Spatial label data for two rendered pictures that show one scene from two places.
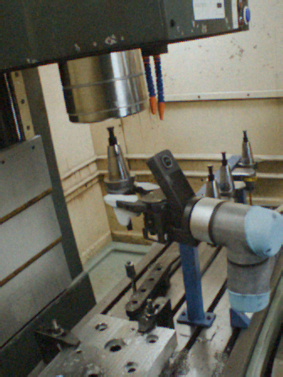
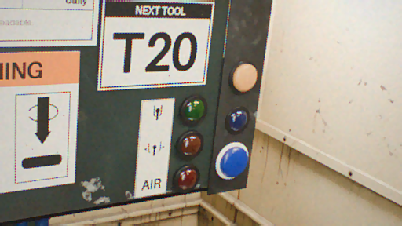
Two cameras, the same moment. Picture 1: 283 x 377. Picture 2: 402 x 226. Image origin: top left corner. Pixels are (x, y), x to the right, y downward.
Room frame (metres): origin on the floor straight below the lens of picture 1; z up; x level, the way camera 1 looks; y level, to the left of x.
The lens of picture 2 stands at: (0.48, -0.46, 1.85)
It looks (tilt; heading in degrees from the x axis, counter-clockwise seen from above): 17 degrees down; 23
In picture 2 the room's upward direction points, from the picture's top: 6 degrees clockwise
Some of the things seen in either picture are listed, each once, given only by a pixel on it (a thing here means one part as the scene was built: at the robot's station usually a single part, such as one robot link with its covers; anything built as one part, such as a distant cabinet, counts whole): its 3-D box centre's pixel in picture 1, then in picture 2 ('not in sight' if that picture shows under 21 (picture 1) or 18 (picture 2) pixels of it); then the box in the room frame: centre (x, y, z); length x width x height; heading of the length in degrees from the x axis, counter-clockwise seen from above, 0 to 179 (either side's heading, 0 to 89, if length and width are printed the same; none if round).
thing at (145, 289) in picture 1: (149, 293); not in sight; (1.04, 0.03, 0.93); 0.26 x 0.05 x 0.06; 153
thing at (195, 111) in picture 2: not in sight; (194, 110); (0.90, -0.27, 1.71); 0.02 x 0.01 x 0.02; 148
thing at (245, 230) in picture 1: (248, 230); not in sight; (0.59, -0.16, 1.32); 0.11 x 0.08 x 0.09; 43
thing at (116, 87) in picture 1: (104, 84); not in sight; (0.80, 0.04, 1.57); 0.16 x 0.16 x 0.12
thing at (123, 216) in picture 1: (121, 210); not in sight; (0.76, 0.05, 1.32); 0.09 x 0.03 x 0.06; 57
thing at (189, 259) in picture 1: (191, 275); not in sight; (0.92, -0.09, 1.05); 0.10 x 0.05 x 0.30; 58
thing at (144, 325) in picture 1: (154, 321); not in sight; (0.84, 0.02, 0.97); 0.13 x 0.03 x 0.15; 148
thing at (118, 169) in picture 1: (116, 160); not in sight; (0.80, 0.04, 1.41); 0.04 x 0.04 x 0.07
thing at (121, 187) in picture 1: (120, 183); not in sight; (0.80, 0.04, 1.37); 0.06 x 0.06 x 0.03
